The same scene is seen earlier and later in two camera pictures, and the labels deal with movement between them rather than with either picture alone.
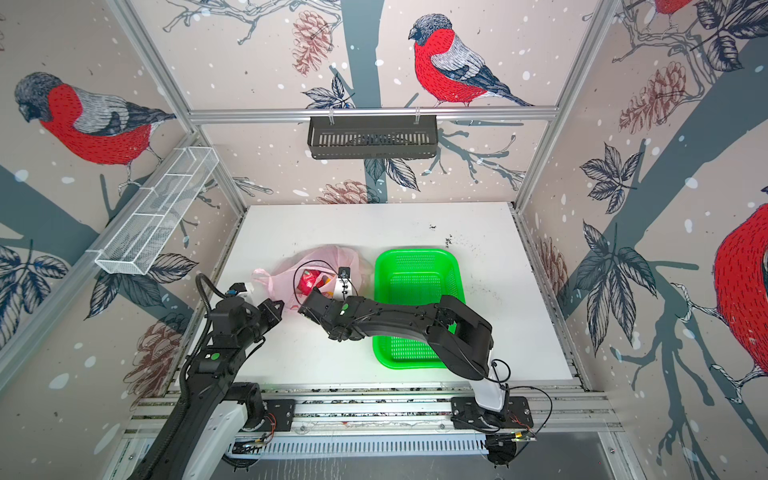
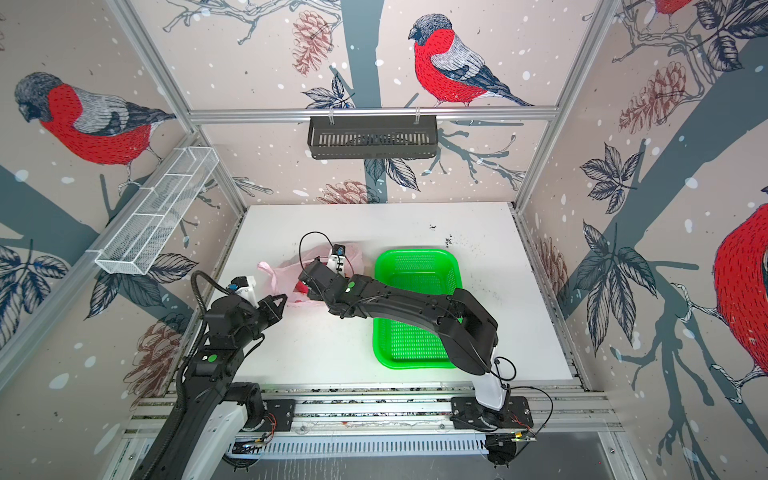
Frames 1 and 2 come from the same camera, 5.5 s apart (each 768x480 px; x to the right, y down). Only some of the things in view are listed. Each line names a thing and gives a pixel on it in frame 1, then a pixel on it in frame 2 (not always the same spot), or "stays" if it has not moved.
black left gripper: [274, 316] stays
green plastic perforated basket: [418, 277] stays
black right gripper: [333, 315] → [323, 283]
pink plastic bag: [283, 277] stays
